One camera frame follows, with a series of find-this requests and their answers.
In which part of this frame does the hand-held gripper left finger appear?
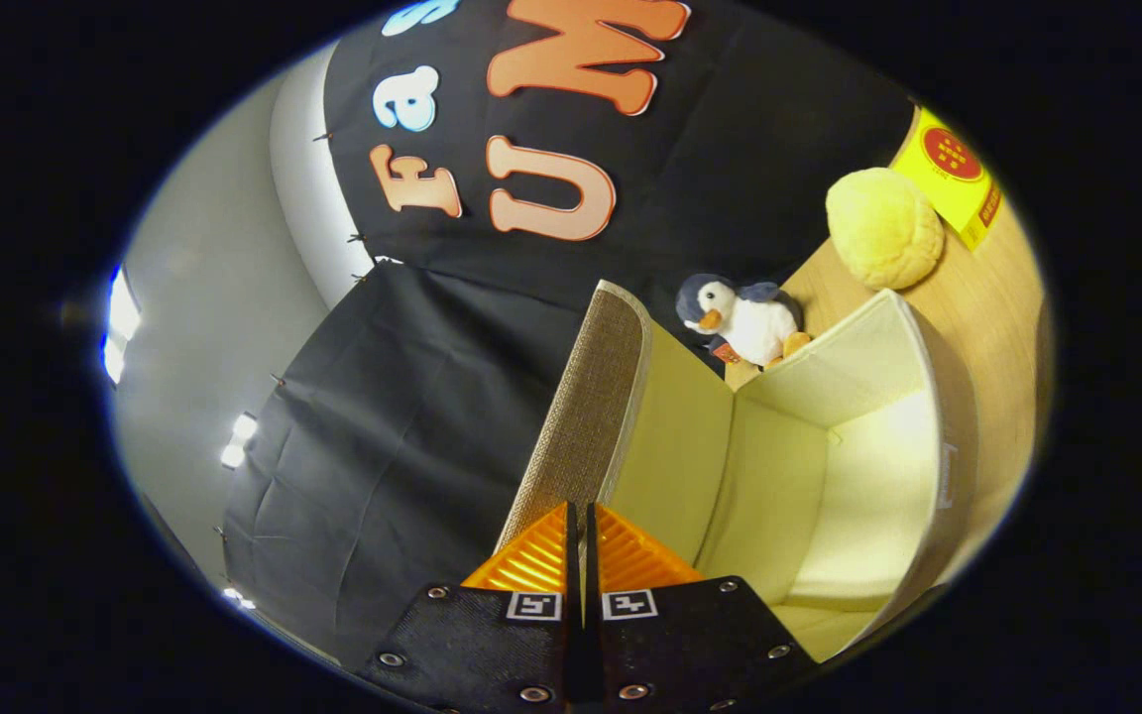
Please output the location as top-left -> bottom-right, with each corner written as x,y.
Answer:
358,501 -> 582,714

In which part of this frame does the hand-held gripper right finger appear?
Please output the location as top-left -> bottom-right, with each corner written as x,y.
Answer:
586,501 -> 820,714

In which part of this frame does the beige fabric storage box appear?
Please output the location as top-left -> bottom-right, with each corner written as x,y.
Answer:
497,280 -> 978,663

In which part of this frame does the ceiling light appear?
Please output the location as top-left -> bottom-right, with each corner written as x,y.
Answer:
100,263 -> 143,386
220,412 -> 260,470

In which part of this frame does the penguin plush toy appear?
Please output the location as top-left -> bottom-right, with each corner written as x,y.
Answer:
675,273 -> 815,368

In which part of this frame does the yellow round bun plush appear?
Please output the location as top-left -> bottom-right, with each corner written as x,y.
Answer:
826,167 -> 946,292

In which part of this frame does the yellow book with red circle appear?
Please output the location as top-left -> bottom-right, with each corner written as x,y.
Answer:
890,104 -> 1006,252

